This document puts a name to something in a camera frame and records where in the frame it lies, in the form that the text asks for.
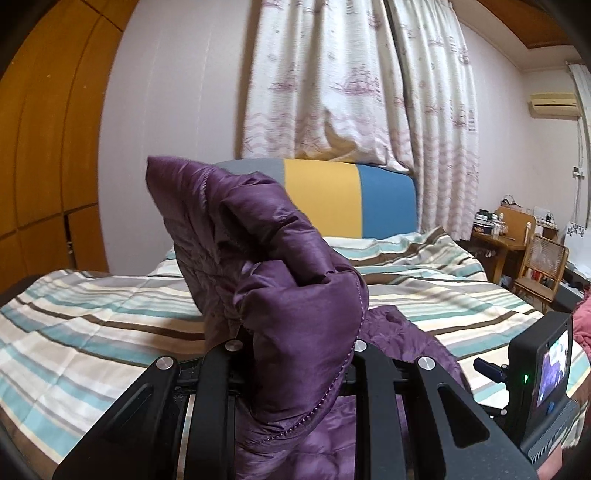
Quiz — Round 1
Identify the purple quilted down jacket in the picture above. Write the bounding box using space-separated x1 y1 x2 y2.
146 157 467 479

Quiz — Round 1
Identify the striped bed duvet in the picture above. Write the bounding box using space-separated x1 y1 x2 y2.
1 229 540 479

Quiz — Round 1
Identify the wooden chair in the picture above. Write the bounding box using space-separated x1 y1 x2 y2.
513 234 569 313

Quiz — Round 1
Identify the wooden desk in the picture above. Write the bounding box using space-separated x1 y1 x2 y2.
471 230 534 284

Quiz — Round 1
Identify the clutter on desk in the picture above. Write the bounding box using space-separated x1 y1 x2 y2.
473 195 559 241

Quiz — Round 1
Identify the grey yellow blue headboard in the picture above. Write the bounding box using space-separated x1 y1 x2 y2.
218 159 418 239

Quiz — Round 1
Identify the pink patterned curtain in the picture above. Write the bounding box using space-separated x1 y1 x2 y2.
242 1 479 240

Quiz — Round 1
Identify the wooden wardrobe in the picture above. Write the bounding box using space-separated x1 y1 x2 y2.
1 1 136 290

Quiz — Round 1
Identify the wall air conditioner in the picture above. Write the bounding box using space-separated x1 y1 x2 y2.
529 92 581 120

